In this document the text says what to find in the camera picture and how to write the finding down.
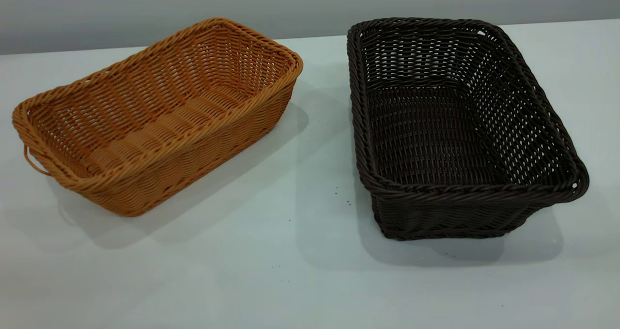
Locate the dark brown wicker basket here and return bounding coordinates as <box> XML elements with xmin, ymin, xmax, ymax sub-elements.
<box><xmin>346</xmin><ymin>17</ymin><xmax>590</xmax><ymax>241</ymax></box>

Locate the light brown wicker basket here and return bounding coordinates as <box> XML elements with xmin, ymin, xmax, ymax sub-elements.
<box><xmin>12</xmin><ymin>17</ymin><xmax>304</xmax><ymax>218</ymax></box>

